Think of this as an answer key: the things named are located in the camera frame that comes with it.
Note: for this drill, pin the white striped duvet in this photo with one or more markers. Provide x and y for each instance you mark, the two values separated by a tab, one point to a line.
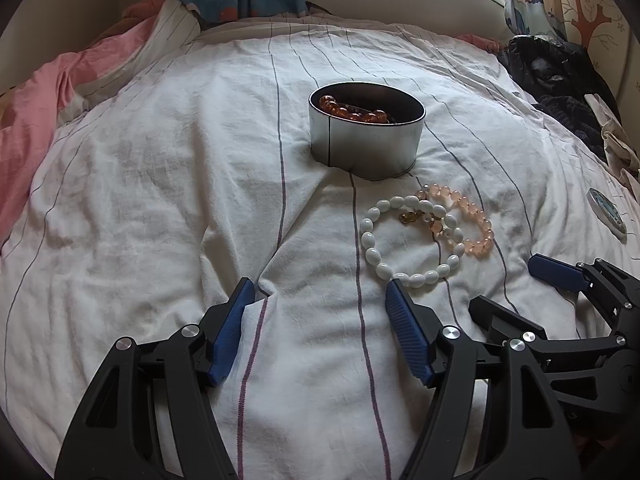
150	210

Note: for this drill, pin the round silver tin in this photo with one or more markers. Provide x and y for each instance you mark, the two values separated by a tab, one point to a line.
370	150

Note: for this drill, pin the dark knit cloth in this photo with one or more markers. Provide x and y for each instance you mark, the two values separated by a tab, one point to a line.
575	115

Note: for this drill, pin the black jacket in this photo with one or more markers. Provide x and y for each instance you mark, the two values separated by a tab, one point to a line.
545	65

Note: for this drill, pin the pink blanket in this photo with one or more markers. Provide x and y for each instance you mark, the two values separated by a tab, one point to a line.
30	110

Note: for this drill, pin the tree print curtain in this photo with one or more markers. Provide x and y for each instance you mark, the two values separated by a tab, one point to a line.
585	10

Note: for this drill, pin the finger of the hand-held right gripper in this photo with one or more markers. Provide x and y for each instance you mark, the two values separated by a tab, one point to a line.
500	317
555	272

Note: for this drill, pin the beige cloth bag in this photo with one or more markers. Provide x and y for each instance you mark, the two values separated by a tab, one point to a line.
617	145

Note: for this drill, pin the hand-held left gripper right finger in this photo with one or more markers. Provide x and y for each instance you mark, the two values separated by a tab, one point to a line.
407	330

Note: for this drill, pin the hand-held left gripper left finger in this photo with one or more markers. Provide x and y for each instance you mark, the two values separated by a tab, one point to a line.
232	330

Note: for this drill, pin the round lid with blue print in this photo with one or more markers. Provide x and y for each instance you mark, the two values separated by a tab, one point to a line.
605	207

